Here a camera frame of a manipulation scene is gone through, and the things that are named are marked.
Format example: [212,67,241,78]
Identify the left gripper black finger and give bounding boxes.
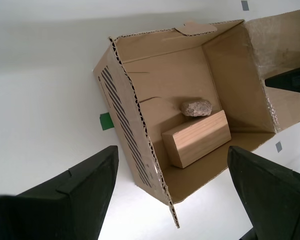
[227,146,300,240]
[0,146,120,240]

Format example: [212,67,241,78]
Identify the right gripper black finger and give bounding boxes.
[264,64,300,96]

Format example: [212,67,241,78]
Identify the speckled granite rock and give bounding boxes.
[181,98,213,118]

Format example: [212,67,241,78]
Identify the light wooden block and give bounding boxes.
[161,109,232,169]

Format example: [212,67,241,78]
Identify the open brown cardboard box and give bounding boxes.
[93,9,300,229]

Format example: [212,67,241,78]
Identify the small green tape piece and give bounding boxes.
[99,112,114,131]

